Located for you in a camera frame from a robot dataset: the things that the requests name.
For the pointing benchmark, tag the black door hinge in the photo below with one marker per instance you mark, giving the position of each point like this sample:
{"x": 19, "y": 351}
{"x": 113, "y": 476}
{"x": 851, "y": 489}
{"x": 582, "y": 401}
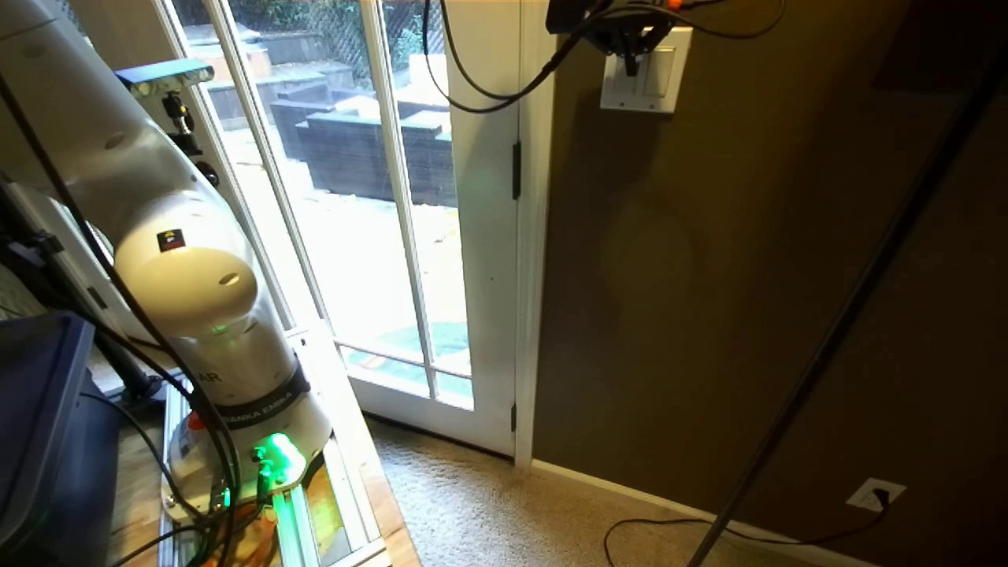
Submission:
{"x": 516, "y": 171}

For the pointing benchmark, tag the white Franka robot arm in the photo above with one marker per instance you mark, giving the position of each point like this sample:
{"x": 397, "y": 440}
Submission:
{"x": 171, "y": 245}

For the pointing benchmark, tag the black camera stand pole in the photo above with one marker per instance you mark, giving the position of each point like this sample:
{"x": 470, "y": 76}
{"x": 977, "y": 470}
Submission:
{"x": 894, "y": 240}

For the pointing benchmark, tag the white wall light switch plate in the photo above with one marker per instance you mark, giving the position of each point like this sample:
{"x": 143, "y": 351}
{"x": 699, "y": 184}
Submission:
{"x": 658, "y": 80}

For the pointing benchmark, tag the dark blue box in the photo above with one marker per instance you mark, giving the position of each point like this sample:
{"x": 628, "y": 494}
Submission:
{"x": 55, "y": 444}

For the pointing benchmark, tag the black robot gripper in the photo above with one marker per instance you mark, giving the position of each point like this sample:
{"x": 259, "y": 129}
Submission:
{"x": 624, "y": 30}

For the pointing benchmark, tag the white wall power outlet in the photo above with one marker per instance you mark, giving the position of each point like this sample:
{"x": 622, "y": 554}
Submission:
{"x": 878, "y": 496}

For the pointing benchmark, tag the white glass patio door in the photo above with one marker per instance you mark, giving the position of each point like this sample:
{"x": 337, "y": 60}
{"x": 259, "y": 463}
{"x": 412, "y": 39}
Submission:
{"x": 370, "y": 149}

